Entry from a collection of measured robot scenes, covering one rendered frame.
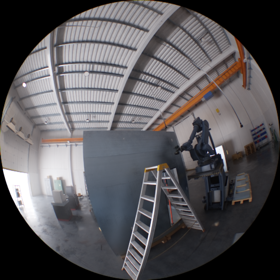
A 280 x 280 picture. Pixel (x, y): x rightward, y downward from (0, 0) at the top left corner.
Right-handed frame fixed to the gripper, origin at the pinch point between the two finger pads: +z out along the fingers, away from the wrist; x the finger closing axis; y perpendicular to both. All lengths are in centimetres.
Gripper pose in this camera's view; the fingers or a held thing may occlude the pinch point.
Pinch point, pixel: (177, 150)
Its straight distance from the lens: 233.2
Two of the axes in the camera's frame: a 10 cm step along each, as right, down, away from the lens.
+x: -8.9, -3.3, -3.2
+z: -4.3, 3.6, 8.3
